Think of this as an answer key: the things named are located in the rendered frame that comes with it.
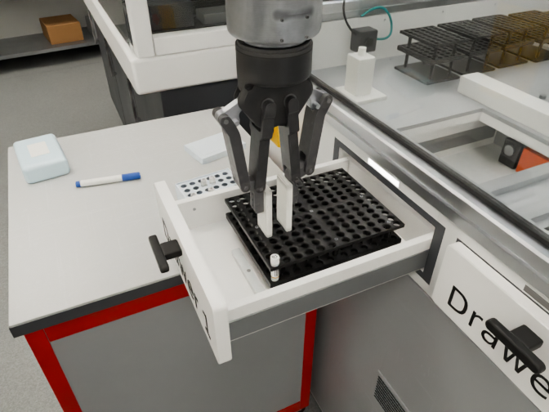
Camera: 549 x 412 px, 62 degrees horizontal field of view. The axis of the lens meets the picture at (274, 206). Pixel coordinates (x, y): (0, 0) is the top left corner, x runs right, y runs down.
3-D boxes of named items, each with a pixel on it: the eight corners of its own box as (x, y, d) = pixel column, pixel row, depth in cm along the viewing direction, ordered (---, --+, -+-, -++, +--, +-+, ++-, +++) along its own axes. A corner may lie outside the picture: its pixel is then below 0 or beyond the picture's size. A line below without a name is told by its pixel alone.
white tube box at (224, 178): (192, 219, 92) (189, 203, 89) (176, 198, 97) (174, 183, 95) (246, 200, 97) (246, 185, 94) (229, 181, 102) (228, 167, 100)
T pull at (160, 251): (161, 275, 60) (159, 268, 59) (149, 242, 65) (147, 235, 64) (188, 267, 61) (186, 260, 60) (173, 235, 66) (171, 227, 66)
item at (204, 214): (227, 344, 59) (224, 313, 55) (174, 230, 78) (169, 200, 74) (463, 254, 73) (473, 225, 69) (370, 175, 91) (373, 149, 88)
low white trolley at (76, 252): (112, 519, 116) (7, 326, 70) (82, 336, 161) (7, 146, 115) (312, 423, 135) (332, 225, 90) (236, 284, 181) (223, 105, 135)
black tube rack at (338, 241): (270, 301, 64) (270, 268, 61) (226, 229, 77) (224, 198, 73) (398, 255, 72) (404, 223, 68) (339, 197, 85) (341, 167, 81)
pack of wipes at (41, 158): (72, 174, 105) (66, 157, 102) (27, 186, 101) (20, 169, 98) (58, 146, 115) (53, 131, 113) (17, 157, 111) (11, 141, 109)
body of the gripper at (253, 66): (247, 53, 39) (251, 147, 45) (332, 40, 42) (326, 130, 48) (218, 30, 45) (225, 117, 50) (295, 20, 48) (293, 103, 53)
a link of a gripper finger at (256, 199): (264, 176, 51) (238, 182, 50) (264, 212, 54) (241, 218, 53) (258, 169, 53) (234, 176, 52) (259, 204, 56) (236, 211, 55)
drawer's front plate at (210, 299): (219, 367, 58) (212, 309, 51) (162, 234, 79) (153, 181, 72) (232, 361, 59) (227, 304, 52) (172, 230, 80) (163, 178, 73)
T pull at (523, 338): (536, 378, 48) (541, 369, 47) (482, 325, 53) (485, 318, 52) (560, 364, 49) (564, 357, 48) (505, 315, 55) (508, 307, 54)
